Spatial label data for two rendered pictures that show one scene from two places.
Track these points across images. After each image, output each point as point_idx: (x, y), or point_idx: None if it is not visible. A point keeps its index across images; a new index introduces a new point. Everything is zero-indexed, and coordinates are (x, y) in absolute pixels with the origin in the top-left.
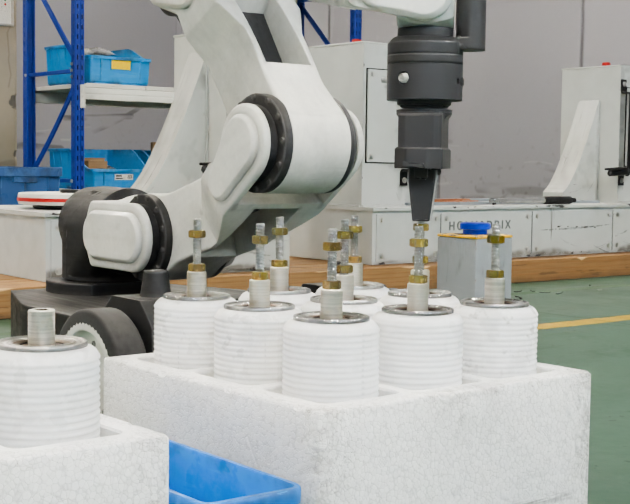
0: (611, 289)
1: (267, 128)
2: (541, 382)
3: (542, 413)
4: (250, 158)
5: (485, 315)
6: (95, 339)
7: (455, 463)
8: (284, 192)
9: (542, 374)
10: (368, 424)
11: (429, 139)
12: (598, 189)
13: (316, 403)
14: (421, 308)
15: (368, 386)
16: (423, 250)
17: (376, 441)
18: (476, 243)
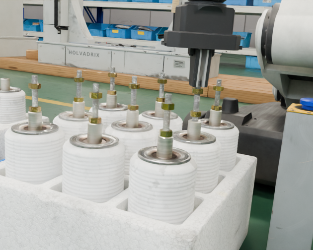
0: None
1: (261, 24)
2: (129, 225)
3: (130, 249)
4: (255, 41)
5: (130, 159)
6: None
7: (51, 244)
8: (284, 65)
9: (150, 221)
10: None
11: (179, 25)
12: None
13: None
14: (88, 139)
15: (18, 172)
16: (195, 107)
17: None
18: (286, 114)
